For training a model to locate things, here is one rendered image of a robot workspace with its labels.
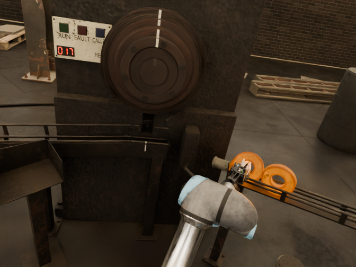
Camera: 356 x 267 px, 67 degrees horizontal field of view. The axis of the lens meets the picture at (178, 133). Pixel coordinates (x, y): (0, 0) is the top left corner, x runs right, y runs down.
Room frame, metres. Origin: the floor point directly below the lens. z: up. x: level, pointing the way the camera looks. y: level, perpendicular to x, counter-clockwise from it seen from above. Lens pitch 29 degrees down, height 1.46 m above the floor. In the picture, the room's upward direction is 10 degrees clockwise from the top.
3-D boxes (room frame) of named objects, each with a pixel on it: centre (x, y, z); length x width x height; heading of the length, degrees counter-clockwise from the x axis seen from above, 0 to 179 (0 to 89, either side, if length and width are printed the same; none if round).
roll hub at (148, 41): (1.11, 0.15, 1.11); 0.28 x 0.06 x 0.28; 99
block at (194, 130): (1.26, -0.07, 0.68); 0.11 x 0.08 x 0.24; 9
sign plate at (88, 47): (1.27, 0.51, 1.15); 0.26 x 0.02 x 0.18; 99
